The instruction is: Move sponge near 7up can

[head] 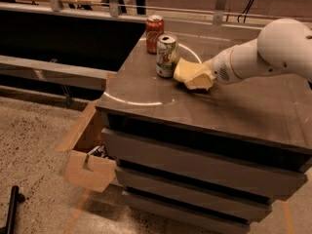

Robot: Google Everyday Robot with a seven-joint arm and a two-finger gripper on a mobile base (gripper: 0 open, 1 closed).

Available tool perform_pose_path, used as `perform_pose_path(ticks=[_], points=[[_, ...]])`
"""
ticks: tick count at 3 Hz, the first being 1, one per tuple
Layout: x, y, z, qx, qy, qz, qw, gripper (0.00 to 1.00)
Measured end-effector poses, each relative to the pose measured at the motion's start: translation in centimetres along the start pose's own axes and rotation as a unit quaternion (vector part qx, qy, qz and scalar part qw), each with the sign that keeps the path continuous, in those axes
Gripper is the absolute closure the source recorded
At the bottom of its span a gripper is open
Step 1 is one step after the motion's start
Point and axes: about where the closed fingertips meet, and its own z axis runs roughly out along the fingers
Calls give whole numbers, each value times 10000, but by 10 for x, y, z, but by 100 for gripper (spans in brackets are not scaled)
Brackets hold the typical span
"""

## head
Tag red soda can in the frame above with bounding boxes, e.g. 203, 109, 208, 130
145, 15, 165, 54

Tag black metal leg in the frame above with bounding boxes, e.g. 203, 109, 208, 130
0, 185, 25, 234

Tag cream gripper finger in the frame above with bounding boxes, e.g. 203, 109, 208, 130
184, 71, 214, 90

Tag black hanging cables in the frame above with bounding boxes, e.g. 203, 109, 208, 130
236, 0, 261, 23

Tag yellow sponge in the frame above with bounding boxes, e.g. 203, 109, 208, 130
174, 58, 206, 83

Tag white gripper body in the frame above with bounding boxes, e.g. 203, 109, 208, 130
205, 47, 242, 85

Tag white green 7up can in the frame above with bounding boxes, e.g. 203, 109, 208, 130
156, 34, 178, 78

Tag open cardboard box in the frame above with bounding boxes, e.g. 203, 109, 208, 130
56, 99, 116, 192

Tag metal railing frame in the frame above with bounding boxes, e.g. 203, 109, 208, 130
0, 0, 312, 26

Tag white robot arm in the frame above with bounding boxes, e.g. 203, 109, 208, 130
183, 19, 312, 90

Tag grey drawer cabinet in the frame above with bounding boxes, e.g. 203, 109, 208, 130
97, 20, 312, 234

